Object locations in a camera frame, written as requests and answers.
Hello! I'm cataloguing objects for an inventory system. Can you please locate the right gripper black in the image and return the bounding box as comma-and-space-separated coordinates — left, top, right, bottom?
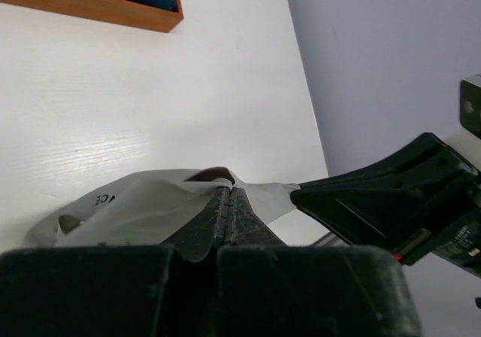
291, 132, 480, 277

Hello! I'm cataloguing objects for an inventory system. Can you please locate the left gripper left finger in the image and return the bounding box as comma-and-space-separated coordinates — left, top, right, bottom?
159, 187, 229, 336

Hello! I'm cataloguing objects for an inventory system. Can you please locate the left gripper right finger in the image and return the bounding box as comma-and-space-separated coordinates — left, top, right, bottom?
224, 188, 286, 246

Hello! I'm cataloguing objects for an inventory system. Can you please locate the grey underwear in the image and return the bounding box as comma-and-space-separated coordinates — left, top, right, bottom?
23, 167, 299, 247

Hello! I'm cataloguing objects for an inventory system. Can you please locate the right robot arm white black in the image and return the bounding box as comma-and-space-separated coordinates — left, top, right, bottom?
291, 75, 480, 275

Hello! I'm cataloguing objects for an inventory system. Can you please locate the orange compartment tray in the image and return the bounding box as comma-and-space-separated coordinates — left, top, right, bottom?
1, 0, 183, 32

